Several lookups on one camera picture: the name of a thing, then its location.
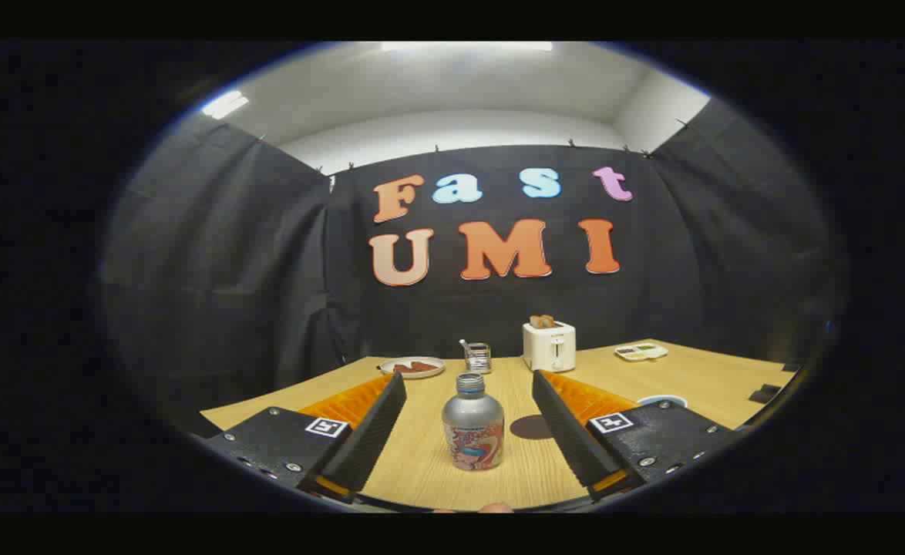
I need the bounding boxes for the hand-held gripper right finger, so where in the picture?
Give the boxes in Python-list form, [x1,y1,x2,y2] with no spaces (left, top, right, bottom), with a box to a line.
[531,368,742,502]

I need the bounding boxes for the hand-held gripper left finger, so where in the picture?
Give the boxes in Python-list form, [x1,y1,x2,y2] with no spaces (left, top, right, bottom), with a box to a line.
[204,372,408,503]

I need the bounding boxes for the dark brown round coaster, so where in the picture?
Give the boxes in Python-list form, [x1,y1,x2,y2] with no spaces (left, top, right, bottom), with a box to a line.
[510,415,553,441]

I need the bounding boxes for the silver bottle with colourful label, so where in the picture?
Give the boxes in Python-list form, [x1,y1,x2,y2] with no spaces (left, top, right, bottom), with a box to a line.
[442,372,506,472]

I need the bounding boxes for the white oval plate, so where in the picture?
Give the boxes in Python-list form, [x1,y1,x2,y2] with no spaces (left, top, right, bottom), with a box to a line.
[379,356,446,379]

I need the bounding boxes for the wooden table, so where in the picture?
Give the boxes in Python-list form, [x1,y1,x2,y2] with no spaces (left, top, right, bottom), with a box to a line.
[200,339,799,511]

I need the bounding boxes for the white toaster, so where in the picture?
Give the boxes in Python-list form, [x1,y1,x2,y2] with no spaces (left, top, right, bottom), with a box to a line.
[522,321,577,373]

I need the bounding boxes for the small white compartment tray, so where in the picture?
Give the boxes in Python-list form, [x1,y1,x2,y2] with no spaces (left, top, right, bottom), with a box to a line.
[614,342,669,362]

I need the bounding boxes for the ceiling light panel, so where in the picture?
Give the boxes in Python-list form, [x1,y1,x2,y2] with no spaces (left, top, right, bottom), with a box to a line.
[202,90,250,120]
[381,42,553,53]

